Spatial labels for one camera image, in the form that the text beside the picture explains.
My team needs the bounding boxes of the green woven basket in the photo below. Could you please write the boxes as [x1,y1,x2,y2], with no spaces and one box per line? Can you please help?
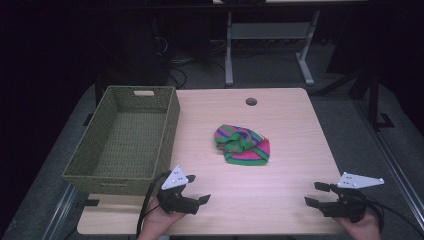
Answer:
[62,85,181,197]

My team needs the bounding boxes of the person's left hand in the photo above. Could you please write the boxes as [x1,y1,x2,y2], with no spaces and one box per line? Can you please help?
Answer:
[137,196,186,240]

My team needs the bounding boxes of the person's right hand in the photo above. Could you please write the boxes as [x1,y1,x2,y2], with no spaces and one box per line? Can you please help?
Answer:
[334,208,383,240]

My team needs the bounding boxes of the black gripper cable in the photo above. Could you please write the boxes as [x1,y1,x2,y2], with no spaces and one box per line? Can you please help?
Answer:
[134,170,173,240]
[363,195,424,239]

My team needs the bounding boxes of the dark computer tower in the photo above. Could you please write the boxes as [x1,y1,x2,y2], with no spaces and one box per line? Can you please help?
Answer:
[131,14,172,87]

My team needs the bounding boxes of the grey metal desk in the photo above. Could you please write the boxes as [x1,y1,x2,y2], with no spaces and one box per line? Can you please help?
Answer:
[213,0,369,87]

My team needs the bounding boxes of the black metal stand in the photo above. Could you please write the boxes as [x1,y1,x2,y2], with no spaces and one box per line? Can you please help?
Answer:
[346,68,395,132]

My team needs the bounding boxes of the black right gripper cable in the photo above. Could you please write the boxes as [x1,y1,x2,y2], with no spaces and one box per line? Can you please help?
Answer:
[363,195,424,239]

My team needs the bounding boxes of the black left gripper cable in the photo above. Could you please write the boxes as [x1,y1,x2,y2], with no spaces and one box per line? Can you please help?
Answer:
[134,170,173,240]

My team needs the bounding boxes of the bundle of floor cables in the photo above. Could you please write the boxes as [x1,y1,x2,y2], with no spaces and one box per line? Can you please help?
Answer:
[166,54,196,90]

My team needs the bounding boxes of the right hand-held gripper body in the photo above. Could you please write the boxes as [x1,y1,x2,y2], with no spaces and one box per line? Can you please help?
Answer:
[319,171,385,224]

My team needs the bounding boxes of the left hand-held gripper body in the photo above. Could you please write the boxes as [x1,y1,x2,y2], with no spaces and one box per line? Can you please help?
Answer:
[155,164,201,216]

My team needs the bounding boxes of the striped knit garment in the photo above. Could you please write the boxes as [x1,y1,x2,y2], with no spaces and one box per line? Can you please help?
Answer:
[213,123,271,167]

